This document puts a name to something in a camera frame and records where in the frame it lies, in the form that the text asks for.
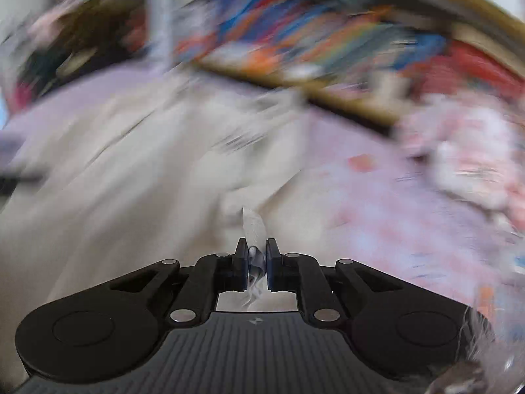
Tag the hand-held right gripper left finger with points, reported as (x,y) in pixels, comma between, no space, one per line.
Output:
(246,271)

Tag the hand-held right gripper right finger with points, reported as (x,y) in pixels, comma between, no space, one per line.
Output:
(270,271)

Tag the cream t-shirt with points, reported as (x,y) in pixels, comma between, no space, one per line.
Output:
(123,197)

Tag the pink checked printed desk mat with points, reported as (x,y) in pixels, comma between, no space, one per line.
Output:
(369,221)

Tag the wooden bookshelf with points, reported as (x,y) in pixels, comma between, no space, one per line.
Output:
(352,108)

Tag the white pink plush rabbit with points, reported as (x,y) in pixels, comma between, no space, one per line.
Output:
(463,156)

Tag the row of colourful books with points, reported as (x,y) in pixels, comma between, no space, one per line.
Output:
(307,37)

